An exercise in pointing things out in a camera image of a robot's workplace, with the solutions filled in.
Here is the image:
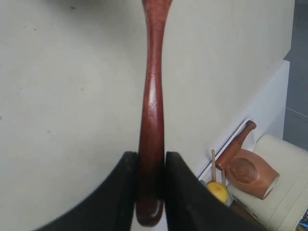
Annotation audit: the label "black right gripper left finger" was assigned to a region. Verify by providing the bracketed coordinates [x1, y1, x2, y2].
[39, 152, 138, 231]

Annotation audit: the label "red-brown wooden spoon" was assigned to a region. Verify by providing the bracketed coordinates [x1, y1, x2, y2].
[136, 0, 172, 227]

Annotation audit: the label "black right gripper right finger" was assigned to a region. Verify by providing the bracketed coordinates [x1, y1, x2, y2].
[164, 152, 261, 231]

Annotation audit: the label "cream plastic container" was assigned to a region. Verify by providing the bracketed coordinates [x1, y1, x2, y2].
[227, 134, 308, 231]

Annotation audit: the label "wooden ladle cup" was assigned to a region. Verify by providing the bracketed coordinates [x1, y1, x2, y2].
[216, 120, 280, 200]

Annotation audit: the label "yellow lemon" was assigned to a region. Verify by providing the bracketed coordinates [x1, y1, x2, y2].
[206, 182, 228, 203]

